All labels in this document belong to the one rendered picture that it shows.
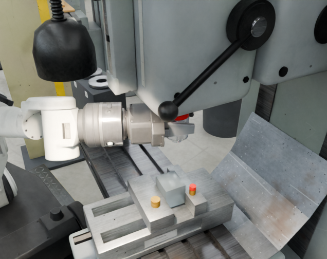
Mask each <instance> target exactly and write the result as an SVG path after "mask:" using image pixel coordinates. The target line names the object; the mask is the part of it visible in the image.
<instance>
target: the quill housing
mask: <svg viewBox="0 0 327 259"><path fill-rule="evenodd" d="M239 1H241V0H133V18H134V38H135V58H136V78H137V90H135V91H133V92H134V93H135V94H136V95H137V96H138V97H139V98H140V99H141V100H142V101H143V102H144V103H145V104H146V105H147V106H148V107H149V108H150V109H151V110H152V111H153V112H154V113H155V114H156V115H158V113H157V110H158V107H159V105H160V104H161V103H163V102H164V101H173V100H174V99H175V98H176V97H177V96H178V95H179V94H180V93H181V92H182V91H183V90H184V89H186V88H187V87H188V86H189V85H190V84H191V83H192V82H193V81H194V80H195V79H196V78H197V77H198V76H199V75H200V74H201V73H202V72H203V71H204V70H205V69H206V68H207V67H208V66H209V65H210V64H211V63H212V62H213V61H214V60H215V59H216V58H217V57H218V56H219V55H220V54H221V53H222V52H224V51H225V50H226V49H227V48H228V47H229V46H230V45H231V44H232V43H231V42H230V41H229V39H228V37H227V32H226V26H227V21H228V17H229V15H230V13H231V11H232V9H233V8H234V6H235V5H236V4H237V3H238V2H239ZM255 56H256V50H252V51H247V50H244V49H242V48H239V49H238V50H237V51H236V52H235V53H234V54H233V55H232V56H231V57H230V58H229V59H228V60H227V61H226V62H225V63H224V64H223V65H221V66H220V67H219V68H218V69H217V70H216V71H215V72H214V73H213V74H212V75H211V76H210V77H209V78H208V79H207V80H206V81H205V82H204V83H203V84H202V85H201V86H200V87H199V88H198V89H197V90H196V91H195V92H194V93H193V94H192V95H191V96H190V97H189V98H188V99H187V100H186V101H184V102H183V103H182V104H181V105H180V106H179V107H178V116H182V115H185V114H189V113H193V112H196V111H199V110H203V109H207V108H211V107H214V106H218V105H222V104H225V103H229V102H233V101H237V100H239V99H241V98H243V97H245V96H246V95H247V93H248V92H249V89H250V84H251V78H252V72H253V66H254V62H255Z"/></svg>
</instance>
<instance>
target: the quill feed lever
mask: <svg viewBox="0 0 327 259"><path fill-rule="evenodd" d="M275 21H276V14H275V9H274V7H273V5H272V4H271V3H270V2H269V1H267V0H241V1H239V2H238V3H237V4H236V5H235V6H234V8H233V9H232V11H231V13H230V15H229V17H228V21H227V26H226V32H227V37H228V39H229V41H230V42H231V43H232V44H231V45H230V46H229V47H228V48H227V49H226V50H225V51H224V52H222V53H221V54H220V55H219V56H218V57H217V58H216V59H215V60H214V61H213V62H212V63H211V64H210V65H209V66H208V67H207V68H206V69H205V70H204V71H203V72H202V73H201V74H200V75H199V76H198V77H197V78H196V79H195V80H194V81H193V82H192V83H191V84H190V85H189V86H188V87H187V88H186V89H184V90H183V91H182V92H181V93H180V94H179V95H178V96H177V97H176V98H175V99H174V100H173V101H164V102H163V103H161V104H160V105H159V107H158V110H157V113H158V116H159V118H160V119H161V120H162V121H164V122H171V121H173V120H175V119H176V118H177V116H178V107H179V106H180V105H181V104H182V103H183V102H184V101H186V100H187V99H188V98H189V97H190V96H191V95H192V94H193V93H194V92H195V91H196V90H197V89H198V88H199V87H200V86H201V85H202V84H203V83H204V82H205V81H206V80H207V79H208V78H209V77H210V76H211V75H212V74H213V73H214V72H215V71H216V70H217V69H218V68H219V67H220V66H221V65H223V64H224V63H225V62H226V61H227V60H228V59H229V58H230V57H231V56H232V55H233V54H234V53H235V52H236V51H237V50H238V49H239V48H242V49H244V50H247V51H252V50H256V49H258V48H260V47H261V46H262V45H263V44H264V43H265V42H266V41H267V40H268V39H269V37H270V36H271V34H272V32H273V29H274V26H275Z"/></svg>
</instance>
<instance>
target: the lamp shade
mask: <svg viewBox="0 0 327 259"><path fill-rule="evenodd" d="M32 54H33V58H34V62H35V67H36V70H37V74H38V76H39V77H40V78H41V79H43V80H46V81H51V82H70V81H76V80H81V79H84V78H87V77H89V76H91V75H92V74H94V73H95V72H96V71H97V60H96V52H95V46H94V44H93V41H92V39H91V37H90V35H89V33H88V31H87V29H86V27H85V26H84V25H82V24H80V23H78V22H77V21H75V20H73V19H71V18H67V17H64V19H61V20H54V19H53V17H52V18H51V19H49V20H46V21H45V22H44V23H43V24H41V25H40V26H39V27H38V28H37V29H36V30H35V31H34V38H33V48H32Z"/></svg>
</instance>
